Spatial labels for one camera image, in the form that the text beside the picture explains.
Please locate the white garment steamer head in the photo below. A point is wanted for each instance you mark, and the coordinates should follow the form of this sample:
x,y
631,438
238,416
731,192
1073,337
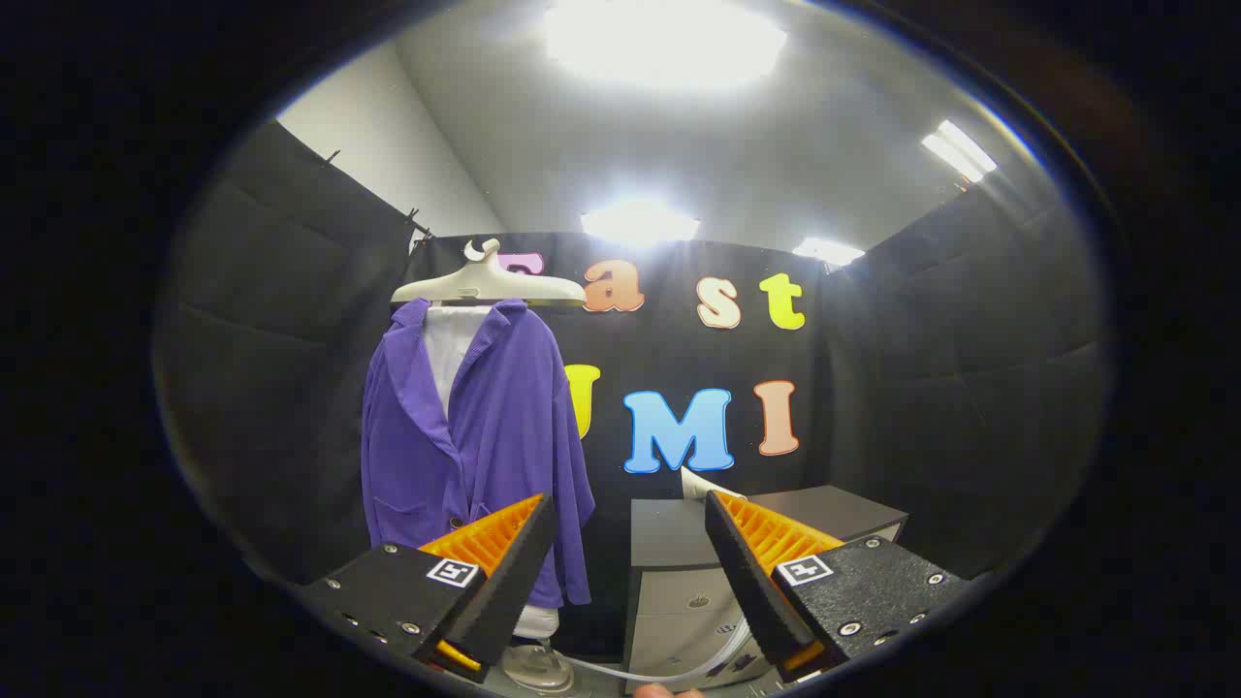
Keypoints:
x,y
696,485

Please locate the purple jacket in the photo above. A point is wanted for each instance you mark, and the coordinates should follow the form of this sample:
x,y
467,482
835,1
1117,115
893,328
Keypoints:
x,y
504,427

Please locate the grey drawer cabinet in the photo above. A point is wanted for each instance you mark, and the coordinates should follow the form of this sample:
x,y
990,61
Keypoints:
x,y
679,601

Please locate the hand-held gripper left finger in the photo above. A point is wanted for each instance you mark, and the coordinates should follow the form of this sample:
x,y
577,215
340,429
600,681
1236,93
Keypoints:
x,y
514,582

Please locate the ceiling light panel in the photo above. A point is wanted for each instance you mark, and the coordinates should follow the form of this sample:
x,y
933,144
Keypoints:
x,y
829,251
640,223
664,44
960,150

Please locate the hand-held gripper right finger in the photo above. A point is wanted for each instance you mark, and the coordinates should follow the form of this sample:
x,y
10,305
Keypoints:
x,y
747,582

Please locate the white steamer base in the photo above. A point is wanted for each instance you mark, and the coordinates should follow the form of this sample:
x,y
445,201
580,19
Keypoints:
x,y
538,669

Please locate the white clothes hanger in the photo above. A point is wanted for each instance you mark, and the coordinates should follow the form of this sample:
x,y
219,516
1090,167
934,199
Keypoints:
x,y
485,283

